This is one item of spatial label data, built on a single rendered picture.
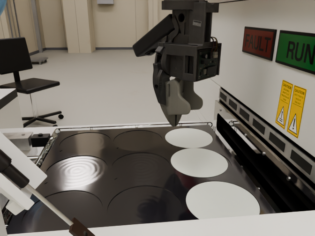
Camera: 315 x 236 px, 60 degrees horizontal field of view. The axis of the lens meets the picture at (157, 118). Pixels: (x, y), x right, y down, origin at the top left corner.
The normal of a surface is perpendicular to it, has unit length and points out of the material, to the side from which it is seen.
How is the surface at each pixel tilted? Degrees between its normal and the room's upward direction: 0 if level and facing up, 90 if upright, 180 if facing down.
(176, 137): 0
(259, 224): 0
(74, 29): 90
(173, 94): 93
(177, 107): 93
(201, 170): 1
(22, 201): 66
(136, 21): 90
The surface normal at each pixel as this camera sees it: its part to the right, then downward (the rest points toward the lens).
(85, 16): 0.05, 0.36
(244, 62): -0.99, 0.04
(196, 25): -0.68, 0.26
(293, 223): 0.00, -0.93
